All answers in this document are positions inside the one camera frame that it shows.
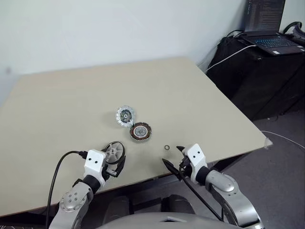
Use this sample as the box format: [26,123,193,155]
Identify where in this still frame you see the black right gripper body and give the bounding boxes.
[178,150,193,179]

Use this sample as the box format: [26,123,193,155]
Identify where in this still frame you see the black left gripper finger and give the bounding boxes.
[115,156,127,177]

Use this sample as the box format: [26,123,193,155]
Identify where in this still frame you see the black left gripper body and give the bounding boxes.
[102,162,120,180]

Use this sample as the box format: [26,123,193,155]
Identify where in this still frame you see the silver rotor with black ring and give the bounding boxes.
[104,141,127,166]

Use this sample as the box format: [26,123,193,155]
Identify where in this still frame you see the silver motor housing cover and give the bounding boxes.
[115,105,139,129]

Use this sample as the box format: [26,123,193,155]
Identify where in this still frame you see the copper wound motor stator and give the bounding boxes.
[129,122,153,143]

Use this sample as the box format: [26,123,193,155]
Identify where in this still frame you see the dark rounded shape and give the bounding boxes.
[161,194,195,215]
[104,195,131,220]

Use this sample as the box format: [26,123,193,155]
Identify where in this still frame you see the silver robot torso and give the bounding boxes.
[95,211,239,229]

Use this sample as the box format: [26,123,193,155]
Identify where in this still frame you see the black cabinet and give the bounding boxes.
[205,35,305,121]

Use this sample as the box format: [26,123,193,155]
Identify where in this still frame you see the black open laptop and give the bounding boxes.
[239,0,305,57]

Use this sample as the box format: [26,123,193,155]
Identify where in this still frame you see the black grey headset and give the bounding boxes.
[283,21,305,46]

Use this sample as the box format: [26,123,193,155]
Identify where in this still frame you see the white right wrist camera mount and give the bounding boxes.
[184,143,208,185]

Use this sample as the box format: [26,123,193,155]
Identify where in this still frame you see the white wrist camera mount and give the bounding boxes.
[84,149,111,189]
[184,143,208,185]

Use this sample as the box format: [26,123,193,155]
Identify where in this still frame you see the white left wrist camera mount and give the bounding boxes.
[84,149,111,189]

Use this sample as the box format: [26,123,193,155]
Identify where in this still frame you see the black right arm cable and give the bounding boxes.
[178,167,225,220]

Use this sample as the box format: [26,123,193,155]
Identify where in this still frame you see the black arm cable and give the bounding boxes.
[46,150,89,226]
[178,167,225,220]

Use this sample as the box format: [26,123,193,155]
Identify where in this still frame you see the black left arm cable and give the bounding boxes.
[46,150,89,226]

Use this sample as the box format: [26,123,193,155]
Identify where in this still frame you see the white cable on cabinet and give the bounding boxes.
[205,43,257,72]

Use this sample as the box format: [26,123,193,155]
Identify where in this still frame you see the white cable on floor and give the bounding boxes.
[260,130,305,154]

